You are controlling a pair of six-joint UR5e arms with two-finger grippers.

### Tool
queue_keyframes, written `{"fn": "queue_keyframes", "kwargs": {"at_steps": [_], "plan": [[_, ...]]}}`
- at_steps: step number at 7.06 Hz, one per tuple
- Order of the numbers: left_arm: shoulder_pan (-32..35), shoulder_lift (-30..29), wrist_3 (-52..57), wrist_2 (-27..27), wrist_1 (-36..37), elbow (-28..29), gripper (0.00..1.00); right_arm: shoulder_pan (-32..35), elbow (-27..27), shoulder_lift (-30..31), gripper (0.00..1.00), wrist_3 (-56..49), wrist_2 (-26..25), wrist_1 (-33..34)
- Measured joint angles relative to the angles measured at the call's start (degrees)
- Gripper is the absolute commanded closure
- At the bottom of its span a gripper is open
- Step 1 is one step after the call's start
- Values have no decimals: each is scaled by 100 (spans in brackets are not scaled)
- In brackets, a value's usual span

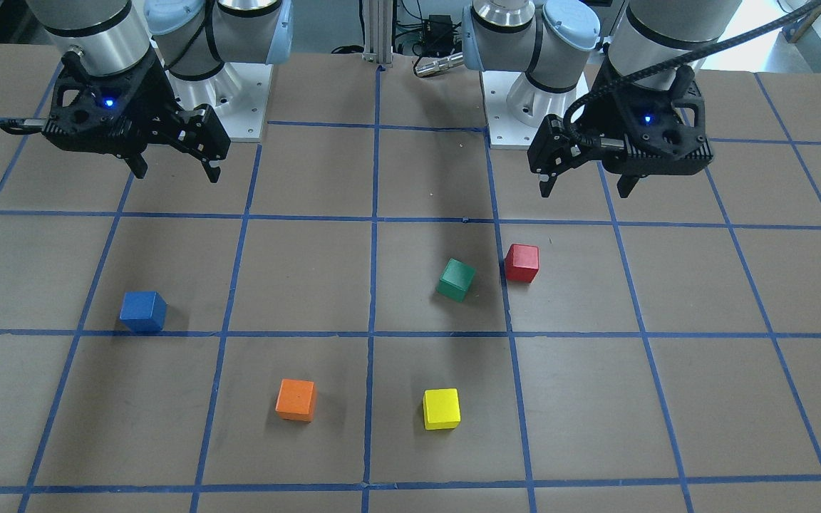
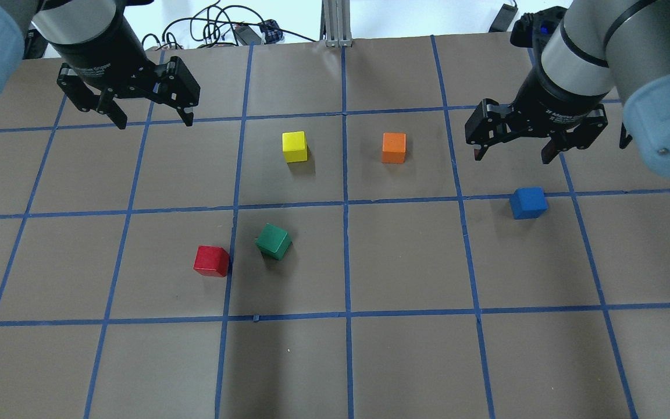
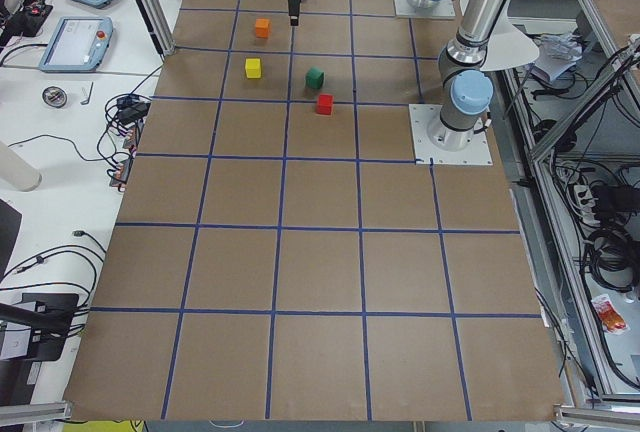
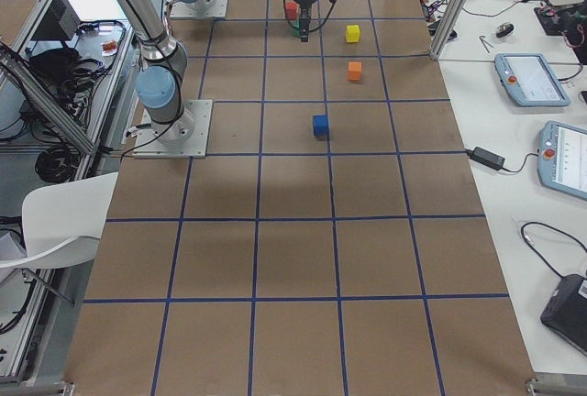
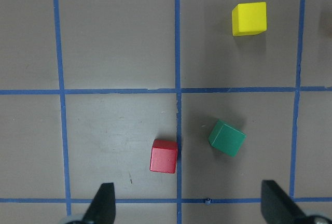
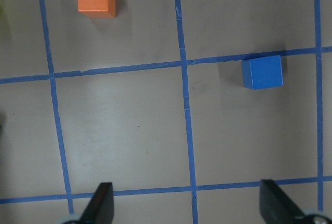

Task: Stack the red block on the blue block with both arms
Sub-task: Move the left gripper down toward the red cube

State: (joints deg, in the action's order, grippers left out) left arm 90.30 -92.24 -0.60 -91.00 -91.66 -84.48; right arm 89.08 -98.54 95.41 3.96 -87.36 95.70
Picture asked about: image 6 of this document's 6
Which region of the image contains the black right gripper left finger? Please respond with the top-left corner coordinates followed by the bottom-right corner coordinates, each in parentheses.
top-left (78, 183), bottom-right (115, 224)

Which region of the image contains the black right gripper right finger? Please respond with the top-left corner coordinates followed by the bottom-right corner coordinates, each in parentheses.
top-left (259, 179), bottom-right (306, 224)

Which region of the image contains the blue wooden block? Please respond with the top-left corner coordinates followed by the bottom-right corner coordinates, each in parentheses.
top-left (241, 55), bottom-right (283, 90)

